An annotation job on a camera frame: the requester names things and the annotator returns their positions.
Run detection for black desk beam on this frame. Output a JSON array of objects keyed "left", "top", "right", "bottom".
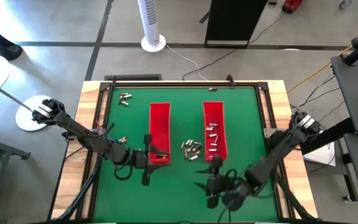
[{"left": 300, "top": 117, "right": 356, "bottom": 156}]

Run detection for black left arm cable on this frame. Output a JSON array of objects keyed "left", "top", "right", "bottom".
[{"left": 113, "top": 148, "right": 136, "bottom": 182}]

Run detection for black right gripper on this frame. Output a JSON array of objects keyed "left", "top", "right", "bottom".
[{"left": 193, "top": 156, "right": 229, "bottom": 210}]

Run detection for yellow floor cable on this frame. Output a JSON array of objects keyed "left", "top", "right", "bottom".
[{"left": 287, "top": 30, "right": 358, "bottom": 94}]

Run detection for red plastic bin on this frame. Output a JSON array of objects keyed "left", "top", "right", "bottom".
[
  {"left": 149, "top": 101, "right": 172, "bottom": 165},
  {"left": 203, "top": 100, "right": 229, "bottom": 162}
]

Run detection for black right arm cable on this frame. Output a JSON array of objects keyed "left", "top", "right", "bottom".
[{"left": 218, "top": 169, "right": 242, "bottom": 224}]

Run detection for white power cable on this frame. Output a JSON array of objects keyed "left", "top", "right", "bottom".
[{"left": 165, "top": 44, "right": 209, "bottom": 81}]

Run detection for white tower fan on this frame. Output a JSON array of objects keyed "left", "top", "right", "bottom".
[{"left": 137, "top": 0, "right": 167, "bottom": 53}]

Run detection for black curved stand leg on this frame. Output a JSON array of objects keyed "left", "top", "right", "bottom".
[{"left": 0, "top": 15, "right": 24, "bottom": 62}]

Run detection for white round base plate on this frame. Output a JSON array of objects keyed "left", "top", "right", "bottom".
[{"left": 15, "top": 95, "right": 57, "bottom": 132}]

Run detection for green table mat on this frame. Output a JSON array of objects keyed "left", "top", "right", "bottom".
[{"left": 92, "top": 86, "right": 279, "bottom": 222}]

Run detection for white box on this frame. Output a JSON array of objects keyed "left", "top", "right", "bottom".
[{"left": 300, "top": 126, "right": 337, "bottom": 166}]

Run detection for red power tool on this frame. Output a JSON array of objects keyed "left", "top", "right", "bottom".
[{"left": 282, "top": 0, "right": 303, "bottom": 14}]

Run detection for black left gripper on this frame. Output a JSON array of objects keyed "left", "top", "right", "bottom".
[{"left": 134, "top": 133, "right": 172, "bottom": 187}]

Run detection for black floor cable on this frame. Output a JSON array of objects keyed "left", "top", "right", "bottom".
[{"left": 181, "top": 11, "right": 287, "bottom": 81}]

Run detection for black partition panel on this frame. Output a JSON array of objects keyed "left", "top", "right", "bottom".
[{"left": 204, "top": 0, "right": 269, "bottom": 49}]

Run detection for wooden work table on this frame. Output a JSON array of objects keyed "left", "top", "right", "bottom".
[{"left": 50, "top": 79, "right": 319, "bottom": 223}]

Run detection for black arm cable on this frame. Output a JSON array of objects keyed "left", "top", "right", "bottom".
[
  {"left": 113, "top": 148, "right": 136, "bottom": 182},
  {"left": 218, "top": 169, "right": 242, "bottom": 224}
]

